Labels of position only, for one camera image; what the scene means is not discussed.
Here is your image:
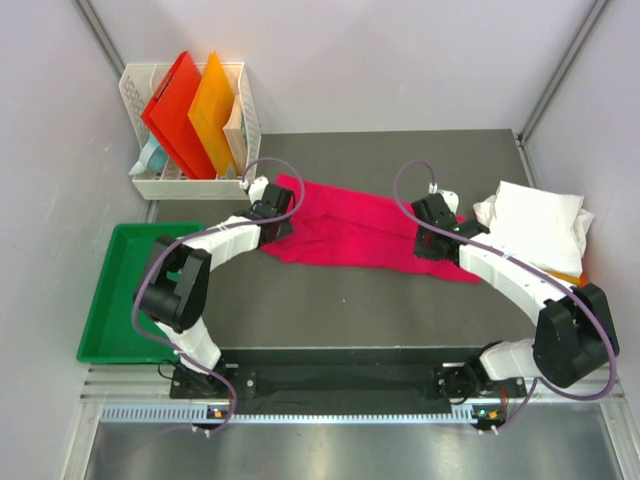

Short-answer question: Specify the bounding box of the magenta t shirt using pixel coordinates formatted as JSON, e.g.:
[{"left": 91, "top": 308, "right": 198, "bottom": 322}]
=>
[{"left": 261, "top": 174, "right": 481, "bottom": 284}]

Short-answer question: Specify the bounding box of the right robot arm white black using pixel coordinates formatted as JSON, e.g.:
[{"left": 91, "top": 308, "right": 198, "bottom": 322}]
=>
[{"left": 407, "top": 193, "right": 619, "bottom": 396}]

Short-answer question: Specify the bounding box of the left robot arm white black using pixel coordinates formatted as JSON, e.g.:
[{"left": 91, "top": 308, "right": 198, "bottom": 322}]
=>
[{"left": 132, "top": 177, "right": 296, "bottom": 398}]

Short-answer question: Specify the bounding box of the wooden board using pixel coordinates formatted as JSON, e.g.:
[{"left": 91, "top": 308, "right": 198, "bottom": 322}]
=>
[{"left": 223, "top": 95, "right": 248, "bottom": 175}]

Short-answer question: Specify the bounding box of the orange plastic board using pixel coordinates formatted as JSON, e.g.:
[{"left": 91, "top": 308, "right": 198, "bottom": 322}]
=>
[{"left": 188, "top": 52, "right": 238, "bottom": 177}]

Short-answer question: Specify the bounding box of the folded white t shirt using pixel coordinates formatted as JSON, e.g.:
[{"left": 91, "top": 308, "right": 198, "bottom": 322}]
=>
[{"left": 473, "top": 181, "right": 595, "bottom": 278}]

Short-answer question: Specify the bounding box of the white plastic basket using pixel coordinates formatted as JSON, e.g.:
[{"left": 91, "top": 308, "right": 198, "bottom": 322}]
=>
[{"left": 119, "top": 62, "right": 261, "bottom": 201}]

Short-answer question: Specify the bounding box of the red plastic board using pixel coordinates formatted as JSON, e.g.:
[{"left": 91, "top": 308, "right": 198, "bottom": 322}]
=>
[{"left": 141, "top": 51, "right": 216, "bottom": 180}]

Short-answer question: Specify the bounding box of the green plastic tray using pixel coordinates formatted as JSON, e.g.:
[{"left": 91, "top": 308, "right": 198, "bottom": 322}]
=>
[{"left": 76, "top": 222, "right": 204, "bottom": 365}]

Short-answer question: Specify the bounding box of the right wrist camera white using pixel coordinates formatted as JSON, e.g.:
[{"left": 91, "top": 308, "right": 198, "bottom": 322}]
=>
[{"left": 428, "top": 183, "right": 459, "bottom": 214}]

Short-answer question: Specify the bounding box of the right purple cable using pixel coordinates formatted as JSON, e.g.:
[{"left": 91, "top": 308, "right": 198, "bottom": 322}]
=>
[{"left": 393, "top": 159, "right": 620, "bottom": 436}]

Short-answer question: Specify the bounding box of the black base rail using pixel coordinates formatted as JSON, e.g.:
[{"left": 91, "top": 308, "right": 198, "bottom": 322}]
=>
[{"left": 169, "top": 346, "right": 529, "bottom": 415}]

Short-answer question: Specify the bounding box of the white slotted cable duct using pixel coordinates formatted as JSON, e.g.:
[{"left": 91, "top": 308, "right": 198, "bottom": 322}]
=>
[{"left": 100, "top": 403, "right": 500, "bottom": 425}]

